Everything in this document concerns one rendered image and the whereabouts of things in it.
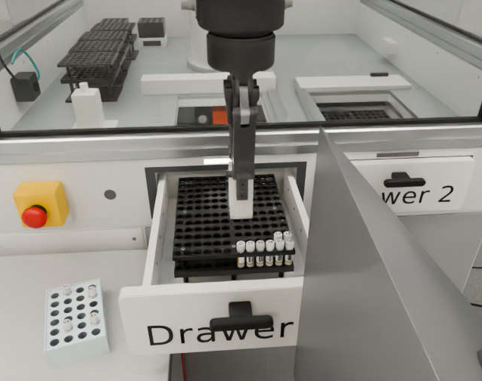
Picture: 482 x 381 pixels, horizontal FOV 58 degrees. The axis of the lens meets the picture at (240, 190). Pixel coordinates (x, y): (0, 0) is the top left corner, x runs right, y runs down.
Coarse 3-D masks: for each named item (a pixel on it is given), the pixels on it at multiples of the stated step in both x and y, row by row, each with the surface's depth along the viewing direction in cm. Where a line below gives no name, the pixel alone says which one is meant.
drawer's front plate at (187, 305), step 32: (128, 288) 53; (160, 288) 53; (192, 288) 53; (224, 288) 53; (256, 288) 53; (288, 288) 53; (128, 320) 54; (160, 320) 54; (192, 320) 54; (288, 320) 56; (160, 352) 57
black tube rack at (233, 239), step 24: (192, 192) 76; (216, 192) 76; (264, 192) 76; (192, 216) 70; (216, 216) 75; (264, 216) 70; (192, 240) 65; (216, 240) 65; (240, 240) 65; (264, 240) 65; (192, 264) 65; (216, 264) 65; (264, 264) 65
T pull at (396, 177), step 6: (396, 174) 79; (402, 174) 79; (384, 180) 78; (390, 180) 77; (396, 180) 77; (402, 180) 77; (408, 180) 77; (414, 180) 77; (420, 180) 77; (390, 186) 77; (396, 186) 77; (402, 186) 77; (408, 186) 77; (414, 186) 78; (420, 186) 78
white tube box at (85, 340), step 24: (72, 288) 71; (96, 288) 71; (48, 312) 67; (72, 312) 67; (96, 312) 68; (48, 336) 63; (72, 336) 63; (96, 336) 62; (48, 360) 61; (72, 360) 63
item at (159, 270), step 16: (160, 176) 82; (176, 176) 84; (192, 176) 84; (288, 176) 82; (160, 192) 77; (176, 192) 86; (288, 192) 81; (160, 208) 73; (288, 208) 82; (304, 208) 73; (160, 224) 71; (288, 224) 79; (304, 224) 69; (160, 240) 70; (304, 240) 69; (160, 256) 69; (304, 256) 69; (160, 272) 68; (288, 272) 68
